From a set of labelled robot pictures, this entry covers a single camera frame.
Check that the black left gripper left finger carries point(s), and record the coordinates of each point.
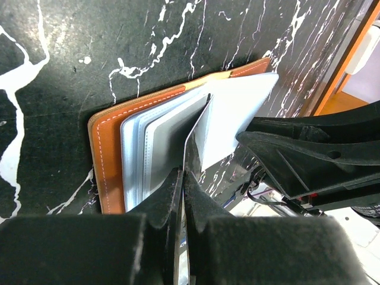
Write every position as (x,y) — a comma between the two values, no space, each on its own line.
(138,247)

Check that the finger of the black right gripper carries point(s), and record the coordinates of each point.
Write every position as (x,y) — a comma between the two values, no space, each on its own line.
(324,175)
(358,125)

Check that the orange leather card holder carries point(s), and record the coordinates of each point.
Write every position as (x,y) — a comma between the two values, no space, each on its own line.
(135,144)

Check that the black base rail with mounts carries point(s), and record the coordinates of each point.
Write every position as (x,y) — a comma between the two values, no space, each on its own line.
(236,191)

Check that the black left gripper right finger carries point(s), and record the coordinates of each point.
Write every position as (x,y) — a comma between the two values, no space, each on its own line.
(225,249)

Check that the small white stapler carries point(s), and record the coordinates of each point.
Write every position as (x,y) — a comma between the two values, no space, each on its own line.
(364,51)

